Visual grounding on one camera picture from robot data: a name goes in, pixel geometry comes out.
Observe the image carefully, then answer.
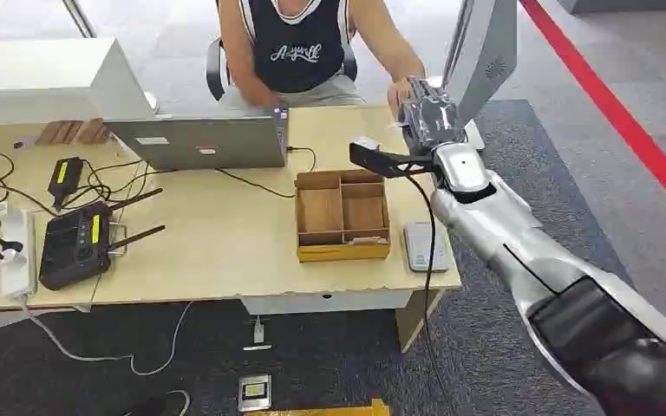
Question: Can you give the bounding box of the black office chair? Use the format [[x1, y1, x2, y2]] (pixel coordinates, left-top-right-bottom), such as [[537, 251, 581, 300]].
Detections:
[[206, 35, 359, 102]]

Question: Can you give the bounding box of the person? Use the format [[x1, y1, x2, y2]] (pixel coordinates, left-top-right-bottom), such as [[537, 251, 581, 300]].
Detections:
[[217, 0, 428, 120]]

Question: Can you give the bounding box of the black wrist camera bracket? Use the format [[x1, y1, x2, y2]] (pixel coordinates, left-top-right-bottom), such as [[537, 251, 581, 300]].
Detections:
[[349, 136, 441, 179]]

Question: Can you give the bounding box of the grey laptop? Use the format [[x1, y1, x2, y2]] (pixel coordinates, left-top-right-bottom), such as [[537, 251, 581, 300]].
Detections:
[[104, 107, 290, 172]]

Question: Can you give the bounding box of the grey card reader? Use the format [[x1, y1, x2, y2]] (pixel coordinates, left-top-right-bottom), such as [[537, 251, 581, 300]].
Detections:
[[402, 221, 451, 273]]

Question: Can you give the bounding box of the white kiosk stand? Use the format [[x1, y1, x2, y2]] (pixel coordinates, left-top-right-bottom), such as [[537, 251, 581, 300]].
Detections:
[[428, 0, 519, 153]]

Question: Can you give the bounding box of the person's hand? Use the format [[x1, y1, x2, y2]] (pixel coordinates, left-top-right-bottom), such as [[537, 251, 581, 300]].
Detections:
[[387, 77, 415, 120]]

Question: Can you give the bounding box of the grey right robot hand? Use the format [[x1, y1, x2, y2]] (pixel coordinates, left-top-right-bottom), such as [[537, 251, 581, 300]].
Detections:
[[399, 75, 468, 158]]

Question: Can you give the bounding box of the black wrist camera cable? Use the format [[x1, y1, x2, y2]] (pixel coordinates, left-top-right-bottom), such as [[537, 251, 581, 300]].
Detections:
[[406, 174, 454, 416]]

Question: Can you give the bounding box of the black battery with yellow label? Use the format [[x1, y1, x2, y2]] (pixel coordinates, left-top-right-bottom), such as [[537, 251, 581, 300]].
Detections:
[[47, 156, 86, 212]]

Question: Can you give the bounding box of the small silver framed device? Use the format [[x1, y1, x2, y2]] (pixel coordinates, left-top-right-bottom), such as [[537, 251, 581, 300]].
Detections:
[[237, 374, 273, 413]]

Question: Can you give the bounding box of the black laptop cable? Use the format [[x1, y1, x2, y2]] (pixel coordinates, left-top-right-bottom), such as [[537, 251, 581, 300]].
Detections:
[[213, 146, 317, 200]]

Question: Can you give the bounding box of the white floor cable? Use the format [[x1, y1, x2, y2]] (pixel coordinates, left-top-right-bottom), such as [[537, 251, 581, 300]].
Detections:
[[19, 296, 194, 378]]

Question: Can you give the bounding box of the yellow wooden object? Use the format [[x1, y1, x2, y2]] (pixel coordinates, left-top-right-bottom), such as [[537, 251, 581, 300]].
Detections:
[[245, 398, 392, 416]]

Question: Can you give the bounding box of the white box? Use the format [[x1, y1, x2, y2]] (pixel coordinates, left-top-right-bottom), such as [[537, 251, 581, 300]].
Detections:
[[0, 36, 157, 127]]

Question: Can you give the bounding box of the white power strip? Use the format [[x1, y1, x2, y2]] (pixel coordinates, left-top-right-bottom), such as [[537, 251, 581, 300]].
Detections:
[[0, 207, 37, 300]]

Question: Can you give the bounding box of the wooden desk leg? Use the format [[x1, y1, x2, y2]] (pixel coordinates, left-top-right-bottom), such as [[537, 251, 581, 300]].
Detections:
[[395, 289, 446, 354]]

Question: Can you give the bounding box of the wooden block row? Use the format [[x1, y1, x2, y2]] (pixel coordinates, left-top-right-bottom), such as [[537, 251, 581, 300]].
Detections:
[[35, 118, 111, 147]]

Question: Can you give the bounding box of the wooden compartment box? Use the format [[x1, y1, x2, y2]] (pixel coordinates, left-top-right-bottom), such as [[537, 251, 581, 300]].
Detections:
[[293, 168, 392, 264]]

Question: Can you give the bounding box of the white desk frame rail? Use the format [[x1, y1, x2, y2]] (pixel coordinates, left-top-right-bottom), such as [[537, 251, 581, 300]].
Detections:
[[239, 290, 414, 317]]

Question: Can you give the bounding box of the black remote controller with antennas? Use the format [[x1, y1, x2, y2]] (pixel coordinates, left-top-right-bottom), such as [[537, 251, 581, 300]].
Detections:
[[38, 188, 167, 292]]

